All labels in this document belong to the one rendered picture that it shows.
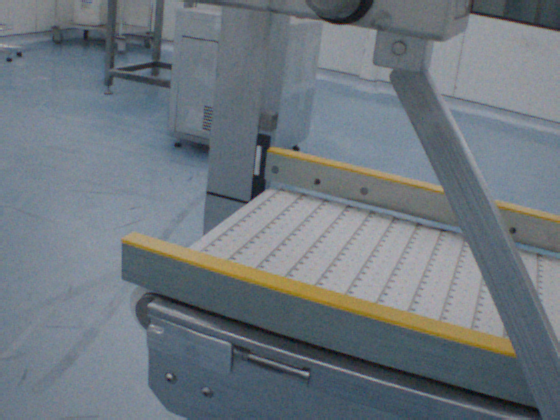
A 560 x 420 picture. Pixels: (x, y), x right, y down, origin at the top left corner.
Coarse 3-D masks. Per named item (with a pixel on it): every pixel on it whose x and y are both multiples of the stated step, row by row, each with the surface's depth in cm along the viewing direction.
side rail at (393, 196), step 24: (288, 168) 68; (312, 168) 67; (336, 168) 66; (336, 192) 67; (360, 192) 66; (384, 192) 65; (408, 192) 64; (432, 192) 63; (432, 216) 64; (504, 216) 61; (528, 216) 60; (528, 240) 61; (552, 240) 60
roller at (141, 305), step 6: (144, 294) 48; (150, 294) 47; (156, 294) 47; (138, 300) 48; (144, 300) 47; (150, 300) 47; (168, 300) 47; (174, 300) 48; (138, 306) 48; (144, 306) 48; (186, 306) 49; (192, 306) 50; (138, 312) 48; (144, 312) 48; (138, 318) 48; (144, 318) 48; (150, 318) 48; (144, 324) 48
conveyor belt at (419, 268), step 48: (288, 192) 68; (240, 240) 56; (288, 240) 57; (336, 240) 58; (384, 240) 59; (432, 240) 61; (144, 288) 48; (336, 288) 50; (384, 288) 51; (432, 288) 51; (480, 288) 52
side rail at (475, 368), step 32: (128, 256) 45; (160, 256) 44; (160, 288) 45; (192, 288) 44; (224, 288) 43; (256, 288) 42; (256, 320) 43; (288, 320) 42; (320, 320) 41; (352, 320) 40; (352, 352) 41; (384, 352) 40; (416, 352) 39; (448, 352) 38; (480, 352) 37; (480, 384) 38; (512, 384) 37
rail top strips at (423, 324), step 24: (360, 168) 66; (552, 216) 60; (144, 240) 45; (192, 264) 43; (216, 264) 43; (240, 264) 43; (288, 288) 41; (312, 288) 41; (360, 312) 39; (384, 312) 40; (408, 312) 40; (456, 336) 38; (480, 336) 38
